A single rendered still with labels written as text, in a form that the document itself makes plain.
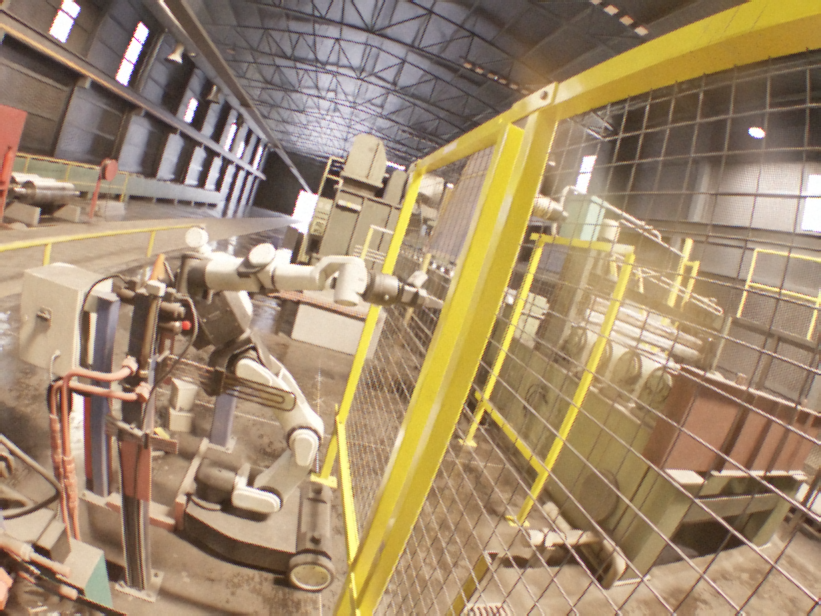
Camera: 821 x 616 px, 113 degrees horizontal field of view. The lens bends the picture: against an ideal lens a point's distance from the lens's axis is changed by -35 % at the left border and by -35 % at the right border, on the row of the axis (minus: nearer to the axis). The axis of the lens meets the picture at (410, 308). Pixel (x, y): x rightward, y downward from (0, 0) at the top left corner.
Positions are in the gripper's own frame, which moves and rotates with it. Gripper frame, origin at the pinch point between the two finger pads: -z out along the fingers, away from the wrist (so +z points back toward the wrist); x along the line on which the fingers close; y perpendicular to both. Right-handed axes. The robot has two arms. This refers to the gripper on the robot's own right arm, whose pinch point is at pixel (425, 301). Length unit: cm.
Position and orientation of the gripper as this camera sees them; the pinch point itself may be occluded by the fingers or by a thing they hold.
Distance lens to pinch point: 117.3
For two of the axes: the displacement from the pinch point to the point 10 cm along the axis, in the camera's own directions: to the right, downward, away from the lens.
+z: -8.7, -2.3, -4.3
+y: -2.5, 9.7, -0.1
